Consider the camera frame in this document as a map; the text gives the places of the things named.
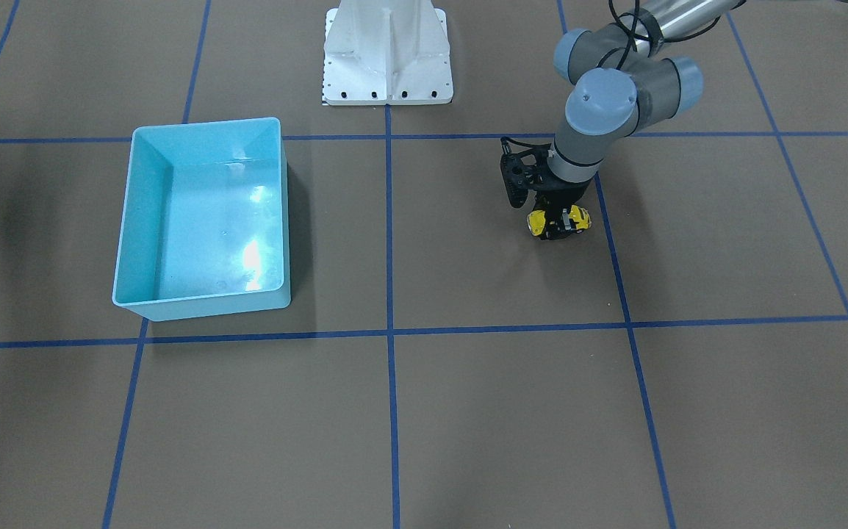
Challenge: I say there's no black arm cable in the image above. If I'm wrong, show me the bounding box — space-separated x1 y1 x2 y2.
501 0 722 148

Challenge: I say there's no yellow beetle toy car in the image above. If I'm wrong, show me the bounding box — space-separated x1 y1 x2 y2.
527 204 592 240

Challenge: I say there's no light blue plastic bin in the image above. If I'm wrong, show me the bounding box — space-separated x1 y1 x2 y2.
111 117 292 322

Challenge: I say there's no white metal mount base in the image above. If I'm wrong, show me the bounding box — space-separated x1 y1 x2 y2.
321 1 454 107

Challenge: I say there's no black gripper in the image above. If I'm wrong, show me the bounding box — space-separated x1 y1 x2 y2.
531 176 592 240

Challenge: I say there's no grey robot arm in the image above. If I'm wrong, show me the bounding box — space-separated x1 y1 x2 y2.
506 1 740 240

